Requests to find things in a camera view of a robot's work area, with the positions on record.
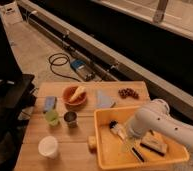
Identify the black and white dish brush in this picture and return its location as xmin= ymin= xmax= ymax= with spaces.
xmin=109 ymin=120 xmax=145 ymax=162

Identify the yellow plastic tray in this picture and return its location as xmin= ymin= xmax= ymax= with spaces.
xmin=94 ymin=106 xmax=189 ymax=170

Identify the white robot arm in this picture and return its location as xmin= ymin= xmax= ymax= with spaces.
xmin=125 ymin=99 xmax=193 ymax=150

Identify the blue and grey device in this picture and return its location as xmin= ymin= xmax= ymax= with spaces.
xmin=70 ymin=59 xmax=95 ymax=81

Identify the light blue cloth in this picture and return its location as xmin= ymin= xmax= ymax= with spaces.
xmin=96 ymin=90 xmax=115 ymax=109

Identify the yellow corn cob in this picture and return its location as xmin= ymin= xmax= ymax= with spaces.
xmin=69 ymin=86 xmax=85 ymax=102

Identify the orange bowl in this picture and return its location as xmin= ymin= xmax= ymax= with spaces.
xmin=62 ymin=86 xmax=87 ymax=106

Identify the bunch of dark grapes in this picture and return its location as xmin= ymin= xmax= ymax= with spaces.
xmin=118 ymin=88 xmax=139 ymax=99

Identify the small metal cup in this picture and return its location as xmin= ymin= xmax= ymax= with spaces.
xmin=64 ymin=111 xmax=77 ymax=128

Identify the blue sponge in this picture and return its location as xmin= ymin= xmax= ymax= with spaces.
xmin=43 ymin=96 xmax=57 ymax=113

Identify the green plastic cup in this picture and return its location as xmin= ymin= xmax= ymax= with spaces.
xmin=45 ymin=109 xmax=59 ymax=126

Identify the brown wooden block eraser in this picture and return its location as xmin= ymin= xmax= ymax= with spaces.
xmin=140 ymin=131 xmax=168 ymax=156

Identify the white paper sign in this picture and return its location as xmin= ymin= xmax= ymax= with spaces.
xmin=0 ymin=1 xmax=23 ymax=26

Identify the black cable coil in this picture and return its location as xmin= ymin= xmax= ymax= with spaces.
xmin=48 ymin=52 xmax=83 ymax=83

